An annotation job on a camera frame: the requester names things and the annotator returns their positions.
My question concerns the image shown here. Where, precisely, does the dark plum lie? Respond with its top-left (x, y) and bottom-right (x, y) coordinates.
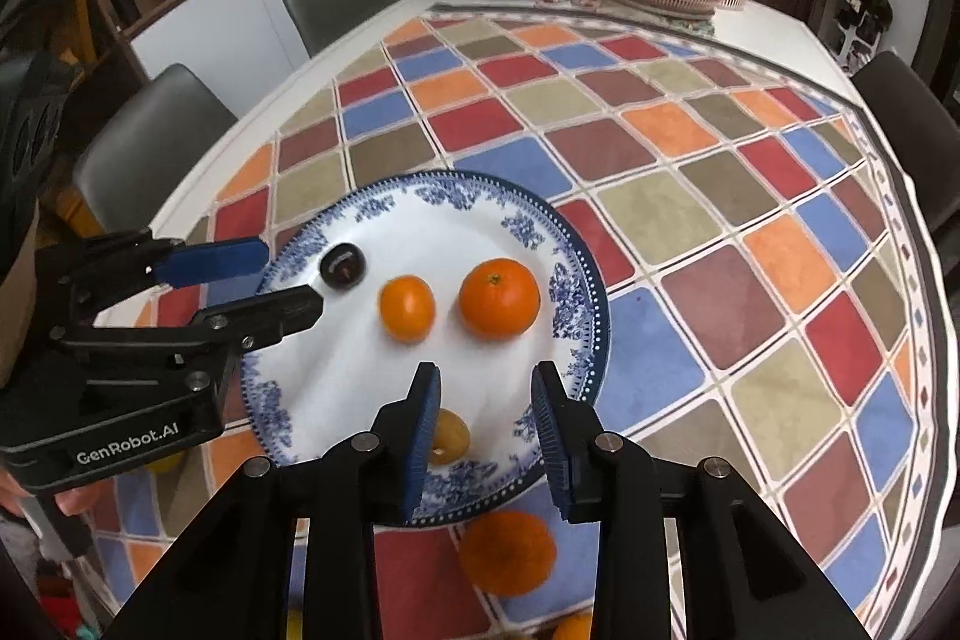
top-left (319, 242), bottom-right (366, 291)

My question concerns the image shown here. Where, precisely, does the small orange mandarin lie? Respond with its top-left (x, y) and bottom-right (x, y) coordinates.
top-left (377, 275), bottom-right (436, 344)
top-left (551, 611), bottom-right (592, 640)

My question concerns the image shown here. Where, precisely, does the small brown longan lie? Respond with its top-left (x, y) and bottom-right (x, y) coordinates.
top-left (430, 408), bottom-right (470, 466)

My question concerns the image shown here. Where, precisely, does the large orange mandarin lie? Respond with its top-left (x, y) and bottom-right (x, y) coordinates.
top-left (459, 510), bottom-right (556, 598)

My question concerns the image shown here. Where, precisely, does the yellow round fruit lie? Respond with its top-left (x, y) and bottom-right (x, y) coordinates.
top-left (146, 452), bottom-right (189, 476)

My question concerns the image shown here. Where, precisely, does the dark chair near left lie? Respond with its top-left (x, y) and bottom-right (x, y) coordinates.
top-left (73, 64), bottom-right (238, 232)

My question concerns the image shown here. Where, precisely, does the blue and white plate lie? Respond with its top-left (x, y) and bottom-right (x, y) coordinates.
top-left (241, 170), bottom-right (610, 526)

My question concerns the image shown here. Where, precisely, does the dark chair right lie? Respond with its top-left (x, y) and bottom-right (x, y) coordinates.
top-left (851, 50), bottom-right (960, 238)

